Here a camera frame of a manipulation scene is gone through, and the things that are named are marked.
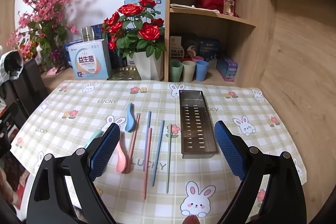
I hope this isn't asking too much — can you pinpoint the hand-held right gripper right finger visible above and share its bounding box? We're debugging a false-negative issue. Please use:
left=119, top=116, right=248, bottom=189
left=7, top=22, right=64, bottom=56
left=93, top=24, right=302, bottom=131
left=214, top=120, right=315, bottom=224

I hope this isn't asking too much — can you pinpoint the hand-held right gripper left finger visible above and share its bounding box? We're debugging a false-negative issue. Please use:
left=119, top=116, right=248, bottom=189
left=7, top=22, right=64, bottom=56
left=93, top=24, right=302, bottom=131
left=26, top=123, right=121, bottom=224

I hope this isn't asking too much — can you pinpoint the green spoon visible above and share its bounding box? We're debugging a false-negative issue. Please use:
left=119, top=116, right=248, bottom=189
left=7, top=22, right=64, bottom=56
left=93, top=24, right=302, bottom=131
left=84, top=130, right=105, bottom=148

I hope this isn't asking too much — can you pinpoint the pink spoon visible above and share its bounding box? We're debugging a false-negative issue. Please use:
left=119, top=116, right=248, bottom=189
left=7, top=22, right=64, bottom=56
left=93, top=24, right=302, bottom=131
left=116, top=132, right=129, bottom=174

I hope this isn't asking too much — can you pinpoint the perforated metal utensil tray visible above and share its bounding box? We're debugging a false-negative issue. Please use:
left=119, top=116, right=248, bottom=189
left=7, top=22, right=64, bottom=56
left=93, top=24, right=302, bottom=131
left=179, top=90, right=218, bottom=159

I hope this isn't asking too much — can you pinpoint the blue spoon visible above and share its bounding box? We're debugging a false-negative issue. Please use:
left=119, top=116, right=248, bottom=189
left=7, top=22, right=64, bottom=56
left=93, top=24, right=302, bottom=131
left=125, top=103, right=137, bottom=132

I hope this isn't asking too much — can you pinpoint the blue chopstick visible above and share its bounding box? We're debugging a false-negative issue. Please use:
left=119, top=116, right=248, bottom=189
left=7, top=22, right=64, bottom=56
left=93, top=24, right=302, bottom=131
left=151, top=120, right=165, bottom=182
left=143, top=111, right=152, bottom=171

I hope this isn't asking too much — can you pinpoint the green chopstick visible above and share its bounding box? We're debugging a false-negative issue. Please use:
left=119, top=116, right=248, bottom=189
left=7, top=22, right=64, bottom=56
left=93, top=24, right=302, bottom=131
left=167, top=124, right=173, bottom=193

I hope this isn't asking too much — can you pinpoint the person's right hand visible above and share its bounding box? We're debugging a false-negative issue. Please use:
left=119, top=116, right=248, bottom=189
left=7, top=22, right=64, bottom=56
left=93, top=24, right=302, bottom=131
left=184, top=215, right=201, bottom=224

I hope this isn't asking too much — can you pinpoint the plaid bunny print table mat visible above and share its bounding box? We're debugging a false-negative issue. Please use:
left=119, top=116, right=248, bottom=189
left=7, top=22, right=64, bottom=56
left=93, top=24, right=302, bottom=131
left=10, top=80, right=307, bottom=224

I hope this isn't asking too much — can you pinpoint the purple box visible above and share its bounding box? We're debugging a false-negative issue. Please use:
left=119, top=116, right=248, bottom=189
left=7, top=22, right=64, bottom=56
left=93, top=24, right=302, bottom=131
left=216, top=57, right=239, bottom=82

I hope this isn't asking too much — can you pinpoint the gold tin lid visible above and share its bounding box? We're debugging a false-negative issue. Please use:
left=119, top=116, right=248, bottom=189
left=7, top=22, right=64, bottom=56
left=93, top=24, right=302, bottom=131
left=108, top=67, right=142, bottom=81

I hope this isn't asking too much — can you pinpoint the blue cup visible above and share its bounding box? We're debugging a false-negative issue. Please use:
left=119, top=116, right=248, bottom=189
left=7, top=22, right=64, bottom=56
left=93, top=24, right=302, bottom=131
left=196, top=60, right=209, bottom=82

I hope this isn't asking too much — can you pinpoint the beige cup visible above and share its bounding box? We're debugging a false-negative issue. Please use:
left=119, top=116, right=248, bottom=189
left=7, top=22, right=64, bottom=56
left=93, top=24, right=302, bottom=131
left=182, top=61, right=196, bottom=82

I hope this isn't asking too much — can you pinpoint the white and blue box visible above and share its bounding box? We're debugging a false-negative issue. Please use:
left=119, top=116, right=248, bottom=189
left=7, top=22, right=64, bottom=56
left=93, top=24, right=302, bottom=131
left=68, top=39, right=112, bottom=80

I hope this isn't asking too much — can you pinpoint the green cup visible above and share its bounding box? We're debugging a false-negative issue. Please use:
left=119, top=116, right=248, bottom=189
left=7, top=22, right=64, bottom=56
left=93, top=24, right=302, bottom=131
left=169, top=60, right=184, bottom=82

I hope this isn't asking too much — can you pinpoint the white faceted flower pot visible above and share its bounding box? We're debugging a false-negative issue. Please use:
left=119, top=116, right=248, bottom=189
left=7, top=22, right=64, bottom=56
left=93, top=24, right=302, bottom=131
left=133, top=52, right=164, bottom=81

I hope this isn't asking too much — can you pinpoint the black chair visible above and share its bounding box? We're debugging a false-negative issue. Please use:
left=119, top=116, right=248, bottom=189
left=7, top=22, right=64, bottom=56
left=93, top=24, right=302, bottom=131
left=0, top=58, right=49, bottom=151

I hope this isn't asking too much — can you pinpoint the dark blue box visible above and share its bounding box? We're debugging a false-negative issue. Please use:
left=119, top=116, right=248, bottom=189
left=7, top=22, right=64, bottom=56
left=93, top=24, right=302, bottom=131
left=199, top=38, right=220, bottom=67

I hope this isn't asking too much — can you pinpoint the dark picture box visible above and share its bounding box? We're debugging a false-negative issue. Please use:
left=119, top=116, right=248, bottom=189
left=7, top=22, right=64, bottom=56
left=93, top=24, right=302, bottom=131
left=183, top=34, right=200, bottom=59

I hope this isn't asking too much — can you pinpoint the wooden shelf unit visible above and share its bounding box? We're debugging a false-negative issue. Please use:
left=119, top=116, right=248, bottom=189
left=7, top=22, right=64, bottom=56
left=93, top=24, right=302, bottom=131
left=165, top=0, right=276, bottom=83

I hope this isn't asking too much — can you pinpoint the white snack box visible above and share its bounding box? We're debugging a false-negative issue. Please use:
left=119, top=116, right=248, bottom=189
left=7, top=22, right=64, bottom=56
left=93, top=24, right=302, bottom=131
left=170, top=35, right=184, bottom=61

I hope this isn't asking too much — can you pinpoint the metal cup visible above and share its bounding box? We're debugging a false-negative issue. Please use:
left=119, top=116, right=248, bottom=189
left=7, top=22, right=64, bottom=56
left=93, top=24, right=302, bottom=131
left=80, top=26, right=96, bottom=42

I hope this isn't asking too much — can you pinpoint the grey cloth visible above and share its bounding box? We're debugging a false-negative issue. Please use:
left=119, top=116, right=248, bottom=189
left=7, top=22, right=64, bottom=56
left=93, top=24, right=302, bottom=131
left=0, top=50, right=25, bottom=83

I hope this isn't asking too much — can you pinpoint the red rose plant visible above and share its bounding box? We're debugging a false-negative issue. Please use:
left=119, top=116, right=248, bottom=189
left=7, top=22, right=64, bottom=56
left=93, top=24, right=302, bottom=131
left=101, top=0, right=167, bottom=61

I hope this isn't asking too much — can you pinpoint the clear glass bottle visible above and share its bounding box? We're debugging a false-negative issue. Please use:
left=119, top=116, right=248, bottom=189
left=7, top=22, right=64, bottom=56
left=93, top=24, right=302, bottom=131
left=223, top=0, right=235, bottom=16

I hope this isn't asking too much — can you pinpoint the white folded cloth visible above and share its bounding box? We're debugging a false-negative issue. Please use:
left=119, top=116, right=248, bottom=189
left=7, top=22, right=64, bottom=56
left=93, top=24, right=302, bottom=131
left=170, top=4, right=220, bottom=14

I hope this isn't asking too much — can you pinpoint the large light blue box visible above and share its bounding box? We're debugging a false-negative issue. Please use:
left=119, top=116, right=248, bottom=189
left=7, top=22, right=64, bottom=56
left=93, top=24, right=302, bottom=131
left=124, top=0, right=166, bottom=30

